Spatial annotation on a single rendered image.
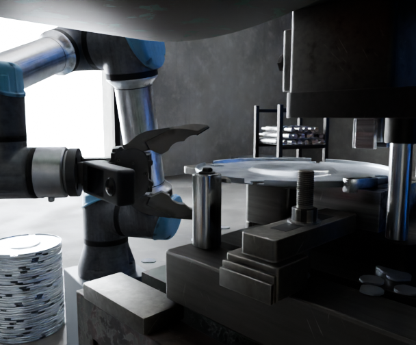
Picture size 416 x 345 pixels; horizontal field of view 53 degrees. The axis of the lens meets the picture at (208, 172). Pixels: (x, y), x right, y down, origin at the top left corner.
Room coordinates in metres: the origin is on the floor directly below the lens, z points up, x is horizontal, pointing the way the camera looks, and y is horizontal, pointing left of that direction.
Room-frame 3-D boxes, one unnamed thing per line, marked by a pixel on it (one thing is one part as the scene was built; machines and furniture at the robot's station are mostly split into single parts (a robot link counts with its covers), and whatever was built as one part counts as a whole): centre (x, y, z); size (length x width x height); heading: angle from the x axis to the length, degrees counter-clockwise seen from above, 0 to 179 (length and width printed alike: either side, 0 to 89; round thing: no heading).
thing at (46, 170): (0.60, 0.22, 0.78); 0.08 x 0.05 x 0.08; 6
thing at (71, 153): (0.62, 0.14, 0.78); 0.12 x 0.09 x 0.08; 96
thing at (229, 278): (0.41, -0.09, 0.76); 0.17 x 0.06 x 0.10; 134
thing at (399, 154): (0.43, -0.20, 0.80); 0.02 x 0.02 x 0.14
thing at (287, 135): (3.14, -0.61, 0.47); 0.46 x 0.43 x 0.95; 24
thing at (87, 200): (1.08, 0.27, 0.62); 0.13 x 0.12 x 0.14; 71
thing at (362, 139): (0.53, -0.21, 0.84); 0.05 x 0.03 x 0.04; 134
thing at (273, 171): (0.62, -0.13, 0.78); 0.29 x 0.29 x 0.01
